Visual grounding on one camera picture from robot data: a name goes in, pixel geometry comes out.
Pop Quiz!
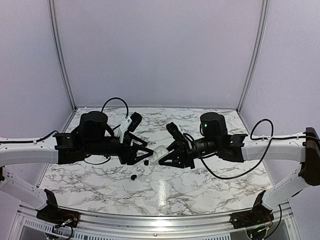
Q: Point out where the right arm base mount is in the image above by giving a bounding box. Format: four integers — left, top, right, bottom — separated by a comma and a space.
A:
229, 190, 274, 229

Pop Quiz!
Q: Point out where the right aluminium corner post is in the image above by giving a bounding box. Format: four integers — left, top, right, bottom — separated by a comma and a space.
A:
236, 0, 270, 114

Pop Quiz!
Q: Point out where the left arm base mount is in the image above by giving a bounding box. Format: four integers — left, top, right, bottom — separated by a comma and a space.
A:
36, 189, 80, 228

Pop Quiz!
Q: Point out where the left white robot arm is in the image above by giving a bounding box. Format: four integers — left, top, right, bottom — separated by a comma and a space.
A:
0, 133, 153, 223

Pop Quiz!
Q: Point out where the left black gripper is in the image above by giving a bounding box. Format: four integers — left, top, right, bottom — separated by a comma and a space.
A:
84, 132, 154, 165

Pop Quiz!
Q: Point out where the aluminium corner post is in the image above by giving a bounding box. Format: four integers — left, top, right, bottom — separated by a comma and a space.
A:
236, 0, 270, 114
47, 0, 77, 111

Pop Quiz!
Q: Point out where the aluminium front rail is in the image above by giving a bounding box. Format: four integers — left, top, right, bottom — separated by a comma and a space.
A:
14, 206, 296, 240

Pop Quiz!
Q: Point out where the left aluminium corner post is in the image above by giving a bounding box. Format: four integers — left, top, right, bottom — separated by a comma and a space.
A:
47, 0, 77, 111

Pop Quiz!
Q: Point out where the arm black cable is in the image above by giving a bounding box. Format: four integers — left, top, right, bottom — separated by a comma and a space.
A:
84, 96, 130, 165
199, 118, 275, 179

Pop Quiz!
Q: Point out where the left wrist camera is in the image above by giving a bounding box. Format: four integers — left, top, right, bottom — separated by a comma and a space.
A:
114, 112, 143, 144

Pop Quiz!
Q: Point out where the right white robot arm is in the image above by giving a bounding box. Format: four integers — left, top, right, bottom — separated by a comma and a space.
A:
151, 127, 320, 224

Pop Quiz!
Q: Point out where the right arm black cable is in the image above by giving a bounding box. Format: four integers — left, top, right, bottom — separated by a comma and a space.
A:
199, 118, 275, 179

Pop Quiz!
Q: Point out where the black earbud lower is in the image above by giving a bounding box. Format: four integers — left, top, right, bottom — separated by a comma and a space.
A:
130, 174, 137, 181

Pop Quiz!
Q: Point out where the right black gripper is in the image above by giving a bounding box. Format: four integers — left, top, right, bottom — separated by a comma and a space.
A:
157, 137, 220, 170

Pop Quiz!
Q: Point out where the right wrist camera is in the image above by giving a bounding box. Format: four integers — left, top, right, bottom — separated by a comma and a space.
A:
166, 122, 192, 149

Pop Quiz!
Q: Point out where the white earbud charging case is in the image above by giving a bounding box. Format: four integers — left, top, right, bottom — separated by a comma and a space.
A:
149, 145, 169, 165

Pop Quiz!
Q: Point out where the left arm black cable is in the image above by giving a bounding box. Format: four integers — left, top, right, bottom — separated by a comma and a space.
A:
84, 96, 130, 165

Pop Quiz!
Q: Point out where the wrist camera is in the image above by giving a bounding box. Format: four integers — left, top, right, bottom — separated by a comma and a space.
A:
166, 122, 192, 149
114, 112, 143, 144

